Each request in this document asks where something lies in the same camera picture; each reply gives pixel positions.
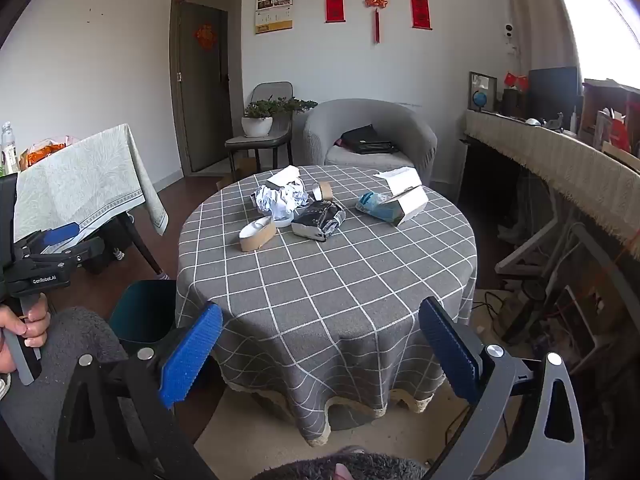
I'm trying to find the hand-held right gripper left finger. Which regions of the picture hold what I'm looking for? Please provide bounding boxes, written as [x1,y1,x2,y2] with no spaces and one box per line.
[55,301,224,480]

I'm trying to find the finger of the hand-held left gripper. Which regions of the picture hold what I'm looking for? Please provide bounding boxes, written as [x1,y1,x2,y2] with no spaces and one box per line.
[27,237,106,273]
[15,221,81,257]

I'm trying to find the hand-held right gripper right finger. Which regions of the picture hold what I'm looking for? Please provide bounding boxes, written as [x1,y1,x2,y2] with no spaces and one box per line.
[418,296,586,480]

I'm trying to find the teal trash bin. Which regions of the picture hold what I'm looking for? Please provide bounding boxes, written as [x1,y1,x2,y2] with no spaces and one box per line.
[107,280,178,356]

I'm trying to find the white cardboard box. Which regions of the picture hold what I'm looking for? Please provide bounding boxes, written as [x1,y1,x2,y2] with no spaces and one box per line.
[374,166,430,227]

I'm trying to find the blue white plastic packet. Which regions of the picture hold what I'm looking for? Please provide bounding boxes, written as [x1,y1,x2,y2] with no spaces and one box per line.
[356,191,396,222]

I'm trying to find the paper trash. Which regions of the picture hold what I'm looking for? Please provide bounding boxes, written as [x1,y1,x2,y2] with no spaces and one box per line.
[291,201,347,242]

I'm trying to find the person's left hand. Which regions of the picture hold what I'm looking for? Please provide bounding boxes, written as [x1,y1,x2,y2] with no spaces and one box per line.
[0,292,52,376]

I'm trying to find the black tapered table leg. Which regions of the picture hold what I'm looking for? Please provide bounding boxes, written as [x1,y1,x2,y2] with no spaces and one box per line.
[117,212,168,278]

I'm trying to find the white tablecloth dining table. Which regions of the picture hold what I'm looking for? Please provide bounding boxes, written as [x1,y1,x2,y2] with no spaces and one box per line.
[12,123,170,243]

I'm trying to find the person's grey fleece trousers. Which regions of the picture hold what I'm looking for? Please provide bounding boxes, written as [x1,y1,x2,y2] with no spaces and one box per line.
[0,307,431,480]

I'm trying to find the orange snack bag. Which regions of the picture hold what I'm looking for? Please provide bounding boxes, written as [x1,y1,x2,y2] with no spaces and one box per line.
[20,136,81,168]

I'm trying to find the clear plastic bottle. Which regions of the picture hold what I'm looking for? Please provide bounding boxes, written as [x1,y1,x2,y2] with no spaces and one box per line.
[0,121,18,176]

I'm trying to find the large brown cardboard tape core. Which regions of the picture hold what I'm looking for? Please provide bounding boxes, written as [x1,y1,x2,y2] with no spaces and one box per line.
[238,217,278,252]

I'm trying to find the grey checked tablecloth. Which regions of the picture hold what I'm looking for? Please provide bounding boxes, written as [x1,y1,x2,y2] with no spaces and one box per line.
[175,164,478,448]

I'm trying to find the grey door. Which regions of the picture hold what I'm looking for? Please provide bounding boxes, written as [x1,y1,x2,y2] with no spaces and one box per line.
[170,0,243,177]

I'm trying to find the folded white paper sheet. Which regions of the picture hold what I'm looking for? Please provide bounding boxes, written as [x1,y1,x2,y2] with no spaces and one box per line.
[266,167,302,188]

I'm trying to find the potted plant in white pot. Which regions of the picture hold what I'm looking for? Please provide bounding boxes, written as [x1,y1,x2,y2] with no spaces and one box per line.
[241,96,319,138]

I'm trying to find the beige fringed cloth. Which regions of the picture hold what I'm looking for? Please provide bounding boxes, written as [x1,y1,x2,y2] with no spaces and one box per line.
[464,109,640,261]

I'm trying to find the black handbag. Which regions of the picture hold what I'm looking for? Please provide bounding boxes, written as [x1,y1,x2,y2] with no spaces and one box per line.
[340,124,401,156]

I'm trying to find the red door decoration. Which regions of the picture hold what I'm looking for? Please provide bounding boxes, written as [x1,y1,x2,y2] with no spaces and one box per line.
[194,22,219,52]

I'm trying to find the grey side table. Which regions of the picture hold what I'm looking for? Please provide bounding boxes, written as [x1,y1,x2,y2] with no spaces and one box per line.
[224,81,296,177]

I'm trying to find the grey armchair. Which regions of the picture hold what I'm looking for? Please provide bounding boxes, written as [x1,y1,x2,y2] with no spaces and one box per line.
[302,99,438,186]

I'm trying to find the black monitor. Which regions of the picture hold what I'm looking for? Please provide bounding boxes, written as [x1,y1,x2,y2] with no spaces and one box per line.
[527,66,583,122]

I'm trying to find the open cardboard box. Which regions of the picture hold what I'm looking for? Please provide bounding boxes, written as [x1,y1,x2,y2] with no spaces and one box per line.
[582,79,640,153]

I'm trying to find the window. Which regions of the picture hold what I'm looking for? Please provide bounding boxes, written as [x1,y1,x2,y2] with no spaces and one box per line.
[547,0,640,92]

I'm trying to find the white desk frame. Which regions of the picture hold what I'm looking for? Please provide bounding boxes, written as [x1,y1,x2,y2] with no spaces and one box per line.
[495,175,576,276]

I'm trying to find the picture frame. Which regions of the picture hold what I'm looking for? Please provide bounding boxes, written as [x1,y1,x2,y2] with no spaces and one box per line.
[467,71,498,112]

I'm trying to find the wall calendar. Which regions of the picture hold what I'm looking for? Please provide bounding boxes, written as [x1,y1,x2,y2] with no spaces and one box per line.
[254,0,294,35]

